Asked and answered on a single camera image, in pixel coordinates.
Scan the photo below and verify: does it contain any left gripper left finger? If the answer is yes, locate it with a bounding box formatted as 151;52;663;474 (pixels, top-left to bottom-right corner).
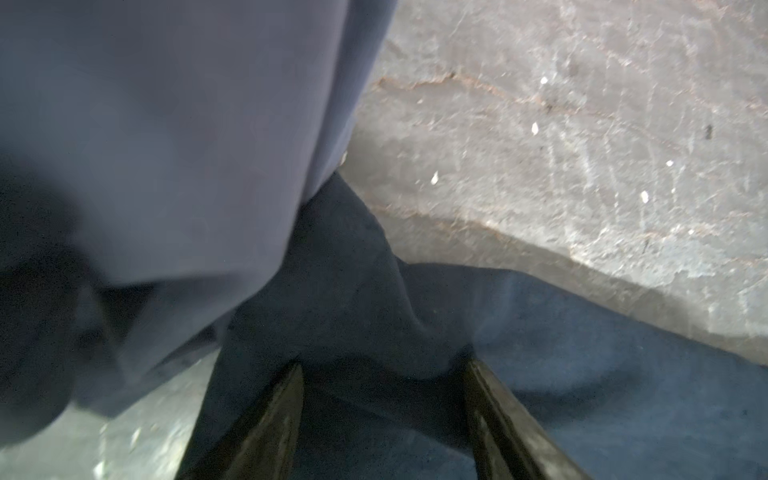
177;362;304;480

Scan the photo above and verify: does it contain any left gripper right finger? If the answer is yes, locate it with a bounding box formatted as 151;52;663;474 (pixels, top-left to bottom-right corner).
463;358;589;480

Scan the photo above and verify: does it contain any grey-blue tank top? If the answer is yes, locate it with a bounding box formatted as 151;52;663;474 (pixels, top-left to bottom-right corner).
1;1;396;445

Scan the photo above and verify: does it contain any navy red-trimmed tank top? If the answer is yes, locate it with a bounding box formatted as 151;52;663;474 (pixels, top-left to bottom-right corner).
180;176;767;479

